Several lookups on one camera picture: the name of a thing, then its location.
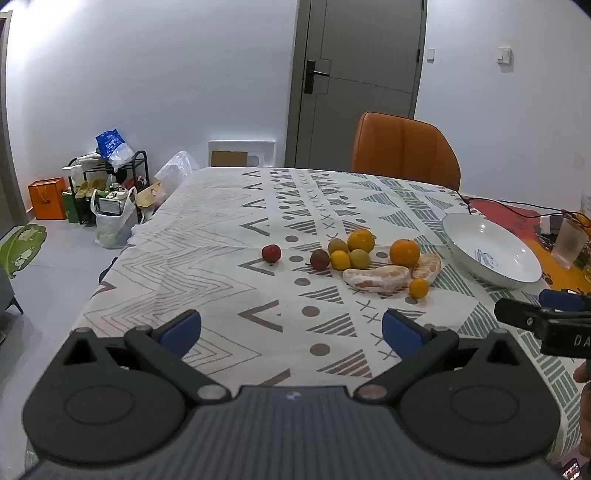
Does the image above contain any brown cardboard sheet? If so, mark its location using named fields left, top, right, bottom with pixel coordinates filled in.
left=211, top=151, right=247, bottom=167

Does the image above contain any curved peeled pomelo segment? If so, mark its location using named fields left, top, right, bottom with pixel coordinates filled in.
left=411, top=253, right=442, bottom=284

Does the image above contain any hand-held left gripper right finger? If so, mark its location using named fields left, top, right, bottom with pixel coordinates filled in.
left=355, top=308, right=526, bottom=408

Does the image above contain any white foam frame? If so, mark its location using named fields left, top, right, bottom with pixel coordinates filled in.
left=207, top=140, right=277, bottom=168

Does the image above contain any black door handle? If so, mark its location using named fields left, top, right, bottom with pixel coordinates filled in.
left=303, top=59, right=331, bottom=95

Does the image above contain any grey door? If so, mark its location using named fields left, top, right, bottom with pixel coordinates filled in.
left=284, top=0, right=428, bottom=169

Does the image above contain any patterned tablecloth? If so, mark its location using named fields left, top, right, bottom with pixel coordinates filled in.
left=69, top=167, right=591, bottom=467

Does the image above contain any black cable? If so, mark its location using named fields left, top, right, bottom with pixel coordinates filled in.
left=455, top=190, right=575, bottom=219

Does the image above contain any blue plastic bag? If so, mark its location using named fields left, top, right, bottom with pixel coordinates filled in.
left=95, top=128, right=134, bottom=168

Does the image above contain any white bowl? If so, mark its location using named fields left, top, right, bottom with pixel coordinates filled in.
left=442, top=213, right=543, bottom=290

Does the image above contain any red orange table mat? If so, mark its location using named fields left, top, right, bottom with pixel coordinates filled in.
left=462, top=196, right=591, bottom=296

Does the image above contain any clear plastic bag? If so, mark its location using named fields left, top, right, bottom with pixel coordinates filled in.
left=154, top=150, right=199, bottom=195

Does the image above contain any long peeled pomelo segment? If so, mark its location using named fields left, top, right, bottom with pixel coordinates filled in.
left=342, top=265, right=411, bottom=293

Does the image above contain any orange leather chair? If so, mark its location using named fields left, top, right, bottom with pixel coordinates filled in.
left=352, top=112, right=461, bottom=192

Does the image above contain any orange paper bag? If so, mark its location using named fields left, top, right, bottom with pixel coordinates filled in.
left=28, top=178, right=68, bottom=221

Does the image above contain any grey furniture with black leg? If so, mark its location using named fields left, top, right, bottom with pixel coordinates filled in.
left=0, top=263, right=24, bottom=324

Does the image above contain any clear plastic cup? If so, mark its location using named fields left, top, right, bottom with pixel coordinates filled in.
left=551, top=217, right=587, bottom=271

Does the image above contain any black shoe rack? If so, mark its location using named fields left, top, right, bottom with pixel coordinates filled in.
left=67, top=150, right=149, bottom=225

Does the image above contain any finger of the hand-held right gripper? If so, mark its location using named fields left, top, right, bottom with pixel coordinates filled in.
left=539, top=289, right=591, bottom=313
left=494, top=297, right=556, bottom=330

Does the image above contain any white plastic bag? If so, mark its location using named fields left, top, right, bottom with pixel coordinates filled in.
left=90, top=186, right=138, bottom=249

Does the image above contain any beige paper bag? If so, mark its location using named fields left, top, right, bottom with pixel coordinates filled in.
left=136, top=181, right=168, bottom=222

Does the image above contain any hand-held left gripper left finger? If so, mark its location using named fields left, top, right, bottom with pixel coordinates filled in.
left=60, top=309, right=232, bottom=408

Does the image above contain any green box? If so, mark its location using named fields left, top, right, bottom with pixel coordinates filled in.
left=62, top=189, right=82, bottom=223

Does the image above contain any orange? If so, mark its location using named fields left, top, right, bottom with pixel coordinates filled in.
left=389, top=239, right=421, bottom=268
left=347, top=229, right=376, bottom=254

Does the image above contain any green floor rug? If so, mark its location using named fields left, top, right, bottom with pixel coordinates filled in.
left=0, top=224, right=48, bottom=280

